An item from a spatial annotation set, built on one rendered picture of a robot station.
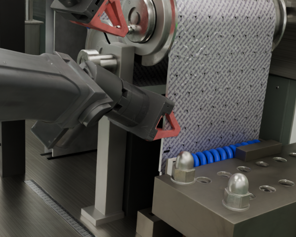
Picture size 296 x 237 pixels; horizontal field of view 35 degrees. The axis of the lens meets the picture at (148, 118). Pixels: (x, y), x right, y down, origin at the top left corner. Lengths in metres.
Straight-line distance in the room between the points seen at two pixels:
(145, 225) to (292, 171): 0.25
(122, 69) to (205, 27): 0.14
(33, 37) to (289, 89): 0.76
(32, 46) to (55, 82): 0.96
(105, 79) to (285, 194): 0.30
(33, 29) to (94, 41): 0.55
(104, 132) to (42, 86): 0.37
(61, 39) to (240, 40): 0.41
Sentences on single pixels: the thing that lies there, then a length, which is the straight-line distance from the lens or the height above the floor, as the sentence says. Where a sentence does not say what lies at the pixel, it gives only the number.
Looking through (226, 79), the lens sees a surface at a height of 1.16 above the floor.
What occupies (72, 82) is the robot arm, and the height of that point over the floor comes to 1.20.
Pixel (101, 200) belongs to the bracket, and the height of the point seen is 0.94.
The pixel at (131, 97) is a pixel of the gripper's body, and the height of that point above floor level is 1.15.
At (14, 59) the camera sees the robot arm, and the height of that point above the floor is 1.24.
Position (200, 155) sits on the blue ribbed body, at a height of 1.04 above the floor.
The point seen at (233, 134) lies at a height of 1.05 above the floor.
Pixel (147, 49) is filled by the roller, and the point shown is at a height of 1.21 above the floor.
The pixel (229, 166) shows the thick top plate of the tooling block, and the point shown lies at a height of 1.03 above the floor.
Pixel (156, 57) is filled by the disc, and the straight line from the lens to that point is 0.72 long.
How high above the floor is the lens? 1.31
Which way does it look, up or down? 17 degrees down
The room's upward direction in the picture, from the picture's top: 4 degrees clockwise
